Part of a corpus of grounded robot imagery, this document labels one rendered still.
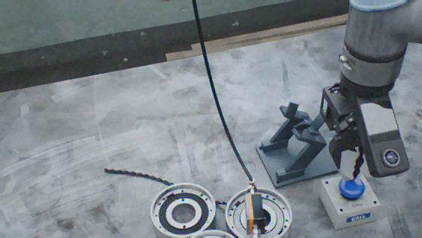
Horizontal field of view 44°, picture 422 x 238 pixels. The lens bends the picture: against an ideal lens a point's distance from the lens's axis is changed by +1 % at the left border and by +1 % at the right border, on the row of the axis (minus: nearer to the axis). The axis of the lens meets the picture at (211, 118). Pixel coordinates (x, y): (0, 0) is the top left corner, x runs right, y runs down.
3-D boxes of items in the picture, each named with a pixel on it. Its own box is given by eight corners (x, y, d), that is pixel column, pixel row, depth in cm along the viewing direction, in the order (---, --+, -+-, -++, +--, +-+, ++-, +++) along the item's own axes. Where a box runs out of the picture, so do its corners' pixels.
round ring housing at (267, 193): (303, 222, 86) (304, 207, 83) (267, 269, 80) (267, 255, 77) (250, 191, 91) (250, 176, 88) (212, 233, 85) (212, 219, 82)
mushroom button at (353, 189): (341, 215, 84) (345, 196, 81) (331, 195, 87) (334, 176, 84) (365, 209, 85) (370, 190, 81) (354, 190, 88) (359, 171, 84)
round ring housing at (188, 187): (142, 218, 88) (138, 203, 85) (194, 187, 92) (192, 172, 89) (175, 263, 82) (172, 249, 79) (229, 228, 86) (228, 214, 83)
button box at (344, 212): (335, 231, 84) (339, 214, 81) (318, 196, 89) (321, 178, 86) (383, 220, 85) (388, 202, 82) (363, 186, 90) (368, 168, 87)
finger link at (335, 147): (353, 157, 80) (362, 117, 74) (359, 166, 79) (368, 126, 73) (324, 163, 79) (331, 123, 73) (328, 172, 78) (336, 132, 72)
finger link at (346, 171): (337, 157, 86) (345, 118, 80) (353, 185, 82) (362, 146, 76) (319, 162, 86) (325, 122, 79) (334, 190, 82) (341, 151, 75)
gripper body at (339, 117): (363, 105, 82) (377, 43, 73) (390, 145, 76) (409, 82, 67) (316, 116, 80) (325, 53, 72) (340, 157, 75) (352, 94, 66)
